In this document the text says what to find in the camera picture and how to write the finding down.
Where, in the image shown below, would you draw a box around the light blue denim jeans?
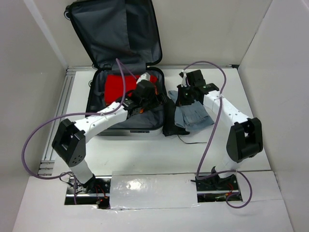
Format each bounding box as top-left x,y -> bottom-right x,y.
168,90 -> 214,133

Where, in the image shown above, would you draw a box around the black garment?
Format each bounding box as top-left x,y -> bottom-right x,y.
163,98 -> 190,137

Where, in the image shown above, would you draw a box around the red cloth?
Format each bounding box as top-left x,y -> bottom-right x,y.
104,74 -> 158,107

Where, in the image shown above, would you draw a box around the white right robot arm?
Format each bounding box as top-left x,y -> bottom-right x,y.
176,70 -> 263,189

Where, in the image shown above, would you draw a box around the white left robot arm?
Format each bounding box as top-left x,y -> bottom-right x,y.
52,80 -> 167,193

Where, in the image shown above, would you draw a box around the open grey-lined suitcase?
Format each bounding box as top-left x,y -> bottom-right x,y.
63,0 -> 166,136

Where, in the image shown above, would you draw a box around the white taped cover sheet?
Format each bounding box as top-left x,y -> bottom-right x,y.
110,174 -> 198,210

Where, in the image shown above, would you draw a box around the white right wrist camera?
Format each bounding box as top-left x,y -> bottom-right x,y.
179,70 -> 188,87

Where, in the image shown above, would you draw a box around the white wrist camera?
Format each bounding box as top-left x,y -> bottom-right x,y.
136,72 -> 151,84
179,70 -> 188,87

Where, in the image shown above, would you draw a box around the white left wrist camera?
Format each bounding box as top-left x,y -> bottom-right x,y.
136,72 -> 151,84

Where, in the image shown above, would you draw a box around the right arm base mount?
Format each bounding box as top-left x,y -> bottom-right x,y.
190,174 -> 242,203

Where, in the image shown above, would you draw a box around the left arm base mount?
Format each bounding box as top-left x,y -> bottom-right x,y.
59,175 -> 112,210

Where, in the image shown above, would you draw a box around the aluminium frame rail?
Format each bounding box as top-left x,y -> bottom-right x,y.
38,67 -> 96,177

